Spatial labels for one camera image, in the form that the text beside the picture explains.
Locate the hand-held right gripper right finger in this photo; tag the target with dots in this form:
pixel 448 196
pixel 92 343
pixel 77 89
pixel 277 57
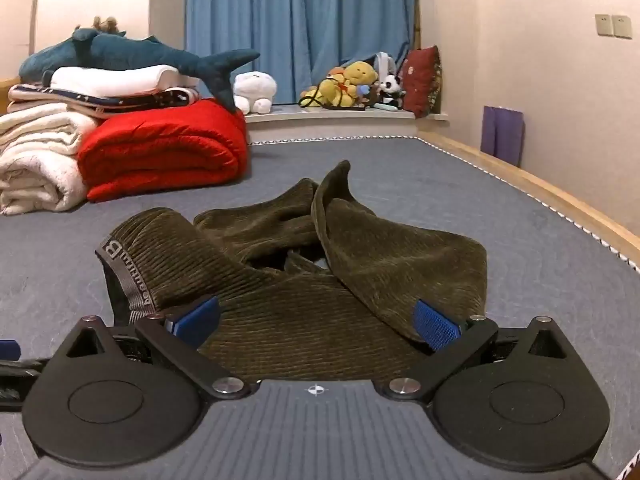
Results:
pixel 437 329

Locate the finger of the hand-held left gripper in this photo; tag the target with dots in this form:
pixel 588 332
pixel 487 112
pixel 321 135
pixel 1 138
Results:
pixel 7 347

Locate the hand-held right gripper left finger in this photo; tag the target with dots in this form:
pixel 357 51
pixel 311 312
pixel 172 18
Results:
pixel 197 319

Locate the grey quilted mattress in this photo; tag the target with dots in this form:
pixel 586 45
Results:
pixel 450 200

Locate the red folded quilt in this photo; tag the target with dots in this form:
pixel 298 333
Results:
pixel 165 150

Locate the white fluffy folded blanket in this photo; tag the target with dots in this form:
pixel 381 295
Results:
pixel 35 160

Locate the purple folded mat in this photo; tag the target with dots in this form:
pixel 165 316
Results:
pixel 502 135

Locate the dark patterned folded blanket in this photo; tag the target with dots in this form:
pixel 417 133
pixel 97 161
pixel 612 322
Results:
pixel 150 101

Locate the white window sill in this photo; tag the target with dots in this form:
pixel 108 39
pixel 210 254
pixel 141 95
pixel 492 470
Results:
pixel 325 121

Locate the white plush toy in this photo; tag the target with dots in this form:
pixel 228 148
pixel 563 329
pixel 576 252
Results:
pixel 255 87

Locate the panda plush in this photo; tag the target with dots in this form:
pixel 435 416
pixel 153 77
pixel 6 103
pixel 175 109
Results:
pixel 390 86

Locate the red cushion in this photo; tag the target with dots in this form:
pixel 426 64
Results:
pixel 417 80

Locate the small blue plush toy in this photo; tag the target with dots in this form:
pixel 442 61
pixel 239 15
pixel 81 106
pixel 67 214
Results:
pixel 363 90

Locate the white pillow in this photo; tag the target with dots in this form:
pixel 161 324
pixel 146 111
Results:
pixel 110 80

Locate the yellow bear plush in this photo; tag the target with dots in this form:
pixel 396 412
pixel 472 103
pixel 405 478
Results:
pixel 357 75

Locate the small white fan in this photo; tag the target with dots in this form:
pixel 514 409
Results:
pixel 382 65

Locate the orange plush toy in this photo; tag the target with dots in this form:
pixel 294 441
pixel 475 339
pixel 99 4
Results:
pixel 337 74

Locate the blue shark plush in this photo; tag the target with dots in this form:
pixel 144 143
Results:
pixel 125 52

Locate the small brown plush toy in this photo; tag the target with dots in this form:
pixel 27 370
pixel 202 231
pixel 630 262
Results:
pixel 107 24

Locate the blue curtain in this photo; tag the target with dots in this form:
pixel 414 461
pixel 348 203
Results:
pixel 300 20

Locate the wooden bed frame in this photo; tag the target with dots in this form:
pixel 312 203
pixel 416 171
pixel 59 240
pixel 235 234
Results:
pixel 550 191

